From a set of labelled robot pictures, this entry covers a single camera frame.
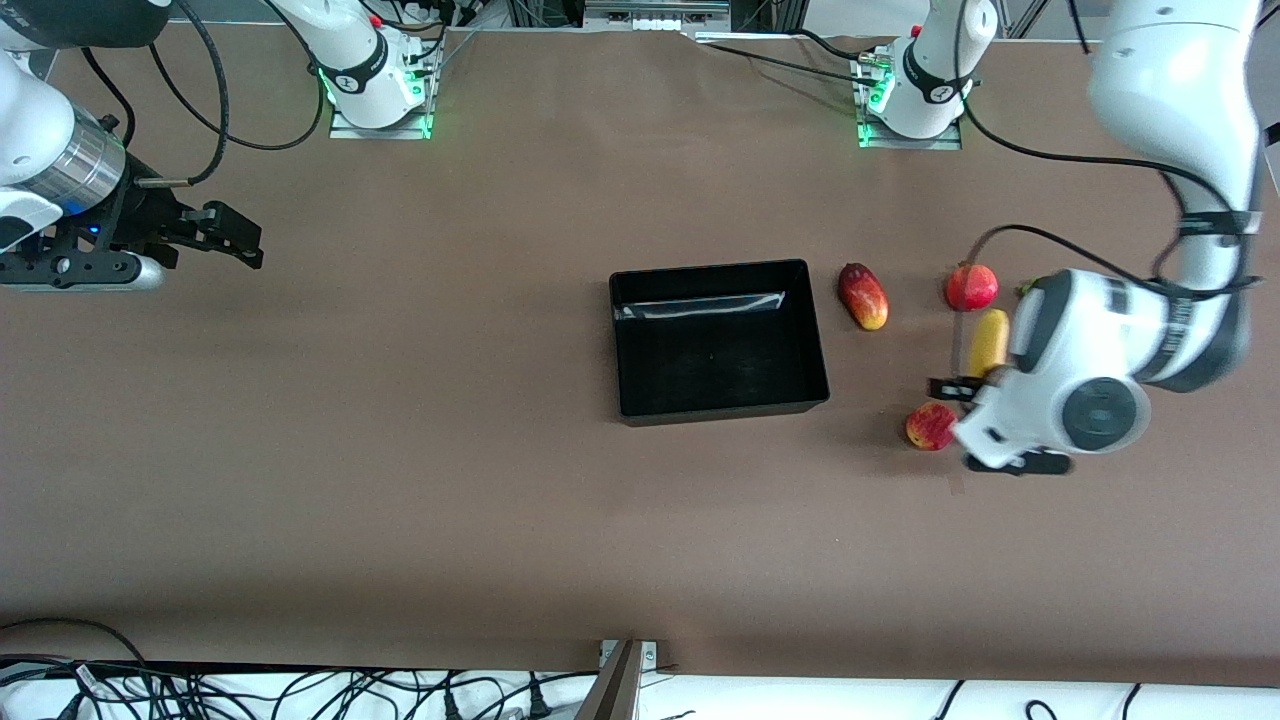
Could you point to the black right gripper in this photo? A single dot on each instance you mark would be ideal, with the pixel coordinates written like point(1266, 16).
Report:
point(147, 217)

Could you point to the red striped apple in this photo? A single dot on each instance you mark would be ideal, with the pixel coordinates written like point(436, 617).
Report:
point(932, 427)

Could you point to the yellow banana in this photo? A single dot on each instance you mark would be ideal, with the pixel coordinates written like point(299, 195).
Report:
point(989, 340)

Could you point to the black rectangular plastic box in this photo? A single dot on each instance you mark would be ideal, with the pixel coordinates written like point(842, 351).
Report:
point(720, 350)

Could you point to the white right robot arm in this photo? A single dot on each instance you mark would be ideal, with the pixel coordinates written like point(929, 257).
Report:
point(30, 120)

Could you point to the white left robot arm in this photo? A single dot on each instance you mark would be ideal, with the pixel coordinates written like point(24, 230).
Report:
point(1170, 80)

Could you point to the red pomegranate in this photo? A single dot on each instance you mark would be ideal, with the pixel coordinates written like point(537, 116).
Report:
point(971, 288)

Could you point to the red yellow mango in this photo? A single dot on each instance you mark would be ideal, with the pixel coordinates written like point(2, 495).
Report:
point(864, 297)

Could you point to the dark angled beam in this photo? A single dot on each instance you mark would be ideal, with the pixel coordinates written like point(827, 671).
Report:
point(612, 690)

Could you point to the aluminium right arm base plate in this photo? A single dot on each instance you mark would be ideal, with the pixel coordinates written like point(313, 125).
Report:
point(345, 130)

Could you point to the aluminium left arm base plate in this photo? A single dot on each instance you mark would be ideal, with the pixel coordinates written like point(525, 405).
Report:
point(945, 142)

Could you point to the small metal bracket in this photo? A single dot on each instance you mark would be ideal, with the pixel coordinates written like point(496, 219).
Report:
point(648, 655)

